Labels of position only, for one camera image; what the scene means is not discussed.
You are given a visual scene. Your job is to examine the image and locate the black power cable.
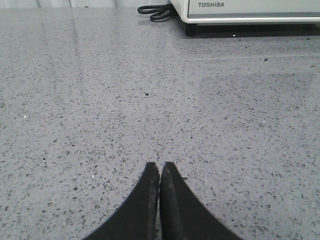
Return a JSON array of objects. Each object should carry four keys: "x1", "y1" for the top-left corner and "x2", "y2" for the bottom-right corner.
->
[{"x1": 137, "y1": 4, "x2": 173, "y2": 22}]

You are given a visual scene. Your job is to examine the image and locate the white Toshiba toaster oven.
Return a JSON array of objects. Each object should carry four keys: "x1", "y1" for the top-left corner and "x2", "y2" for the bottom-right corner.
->
[{"x1": 170, "y1": 0, "x2": 320, "y2": 37}]

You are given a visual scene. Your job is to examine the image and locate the grey curtain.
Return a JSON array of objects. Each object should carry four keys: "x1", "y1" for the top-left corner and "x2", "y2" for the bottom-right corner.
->
[{"x1": 0, "y1": 0, "x2": 170, "y2": 9}]

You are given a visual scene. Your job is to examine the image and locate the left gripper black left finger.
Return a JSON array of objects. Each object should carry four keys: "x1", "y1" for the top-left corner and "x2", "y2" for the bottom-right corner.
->
[{"x1": 85, "y1": 162, "x2": 160, "y2": 240}]

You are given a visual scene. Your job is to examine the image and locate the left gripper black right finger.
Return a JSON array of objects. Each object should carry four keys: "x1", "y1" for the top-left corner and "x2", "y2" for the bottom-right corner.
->
[{"x1": 159, "y1": 162, "x2": 240, "y2": 240}]

